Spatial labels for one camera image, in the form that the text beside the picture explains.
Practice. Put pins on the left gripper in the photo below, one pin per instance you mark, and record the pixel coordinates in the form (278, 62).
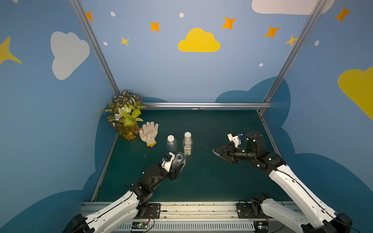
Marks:
(172, 172)

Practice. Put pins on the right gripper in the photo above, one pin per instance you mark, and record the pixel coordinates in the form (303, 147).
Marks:
(230, 151)

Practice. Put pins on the square clear plastic bottle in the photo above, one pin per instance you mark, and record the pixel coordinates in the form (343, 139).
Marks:
(178, 162)

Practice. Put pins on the round clear plastic bottle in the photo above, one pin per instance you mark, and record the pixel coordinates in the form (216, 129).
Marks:
(172, 146)

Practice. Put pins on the tall clear labelled bottle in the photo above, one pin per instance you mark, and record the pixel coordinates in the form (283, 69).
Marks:
(187, 145)

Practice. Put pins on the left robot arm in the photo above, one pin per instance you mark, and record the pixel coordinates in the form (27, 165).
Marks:
(133, 203)

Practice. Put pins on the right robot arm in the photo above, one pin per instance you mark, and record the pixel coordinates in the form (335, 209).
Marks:
(253, 149)

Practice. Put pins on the white knitted work glove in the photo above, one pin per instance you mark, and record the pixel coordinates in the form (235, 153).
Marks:
(148, 132)

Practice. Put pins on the left circuit board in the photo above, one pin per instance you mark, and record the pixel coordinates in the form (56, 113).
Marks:
(142, 226)

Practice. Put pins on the circuit board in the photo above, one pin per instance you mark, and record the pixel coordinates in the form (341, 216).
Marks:
(142, 226)
(261, 227)

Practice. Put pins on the artificial potted plant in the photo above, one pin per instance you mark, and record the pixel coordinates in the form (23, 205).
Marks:
(124, 114)

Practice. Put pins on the right circuit board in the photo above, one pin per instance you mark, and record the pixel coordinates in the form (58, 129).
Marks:
(261, 227)

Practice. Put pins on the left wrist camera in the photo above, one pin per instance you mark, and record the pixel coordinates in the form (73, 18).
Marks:
(167, 161)

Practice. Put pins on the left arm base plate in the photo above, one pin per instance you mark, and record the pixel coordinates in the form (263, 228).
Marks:
(149, 210)

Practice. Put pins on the right side table rail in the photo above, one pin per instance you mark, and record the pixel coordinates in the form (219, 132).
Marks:
(268, 132)

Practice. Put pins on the table rail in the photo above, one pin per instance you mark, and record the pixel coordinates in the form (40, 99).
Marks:
(102, 175)
(268, 132)

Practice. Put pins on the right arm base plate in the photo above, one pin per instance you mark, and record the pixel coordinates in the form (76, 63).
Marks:
(247, 211)

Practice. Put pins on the aluminium back rail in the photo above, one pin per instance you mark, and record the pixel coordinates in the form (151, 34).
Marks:
(207, 105)

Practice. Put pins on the left side table rail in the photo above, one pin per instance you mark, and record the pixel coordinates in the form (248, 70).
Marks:
(102, 175)

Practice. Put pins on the right aluminium frame post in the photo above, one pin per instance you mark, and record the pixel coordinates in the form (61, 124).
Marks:
(303, 36)

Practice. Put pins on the aluminium frame post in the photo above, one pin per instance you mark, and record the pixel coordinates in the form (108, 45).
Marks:
(85, 23)
(303, 36)

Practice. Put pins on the left aluminium frame post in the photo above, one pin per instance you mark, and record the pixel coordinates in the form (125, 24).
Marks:
(85, 23)

